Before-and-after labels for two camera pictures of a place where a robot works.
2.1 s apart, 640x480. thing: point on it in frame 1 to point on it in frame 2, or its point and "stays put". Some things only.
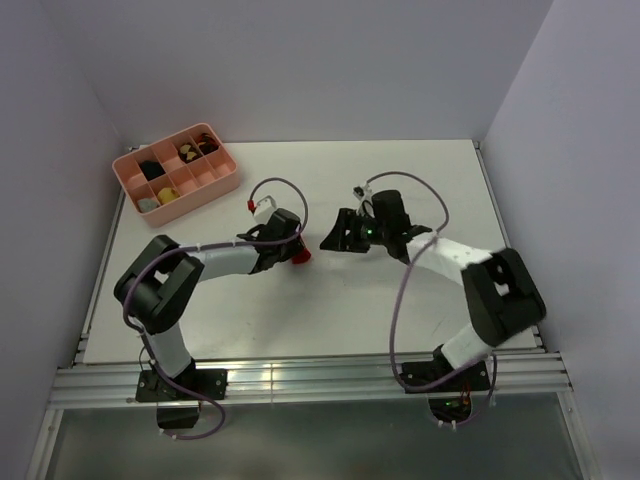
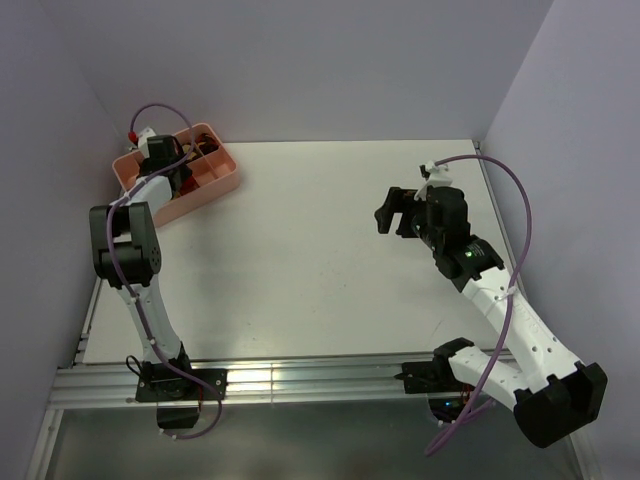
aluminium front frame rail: [117, 386] stays put
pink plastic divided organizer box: [178, 173] stays put
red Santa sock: [303, 257] to [188, 186]
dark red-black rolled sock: [207, 144] stays put
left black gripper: [295, 246] to [185, 171]
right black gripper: [337, 239] to [397, 201]
